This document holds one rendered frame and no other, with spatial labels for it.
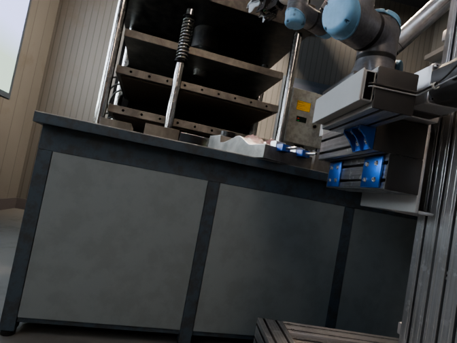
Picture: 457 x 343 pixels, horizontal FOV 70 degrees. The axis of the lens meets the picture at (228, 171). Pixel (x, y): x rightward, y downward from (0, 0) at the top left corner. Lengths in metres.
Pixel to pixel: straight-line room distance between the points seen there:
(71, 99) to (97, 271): 3.17
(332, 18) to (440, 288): 0.75
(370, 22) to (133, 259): 1.13
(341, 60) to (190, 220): 3.66
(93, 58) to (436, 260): 4.03
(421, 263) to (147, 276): 0.93
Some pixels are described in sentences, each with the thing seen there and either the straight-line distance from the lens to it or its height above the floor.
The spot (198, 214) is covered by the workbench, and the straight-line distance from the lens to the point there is 1.33.
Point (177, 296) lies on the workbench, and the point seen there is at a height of 0.20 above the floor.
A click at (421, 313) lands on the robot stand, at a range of 1.00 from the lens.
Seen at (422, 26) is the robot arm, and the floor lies 1.41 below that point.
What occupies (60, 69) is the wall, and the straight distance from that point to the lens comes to 4.46.
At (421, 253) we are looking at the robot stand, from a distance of 1.01.
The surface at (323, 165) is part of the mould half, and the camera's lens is 1.53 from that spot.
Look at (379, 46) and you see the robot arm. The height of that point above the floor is 1.15.
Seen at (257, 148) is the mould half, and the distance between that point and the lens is 1.33.
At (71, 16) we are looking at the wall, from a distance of 4.65.
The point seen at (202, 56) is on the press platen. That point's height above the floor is 1.50.
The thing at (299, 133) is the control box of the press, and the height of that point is 1.14.
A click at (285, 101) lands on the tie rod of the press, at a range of 2.31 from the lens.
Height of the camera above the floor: 0.65
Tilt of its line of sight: 3 degrees up
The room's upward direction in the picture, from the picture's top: 11 degrees clockwise
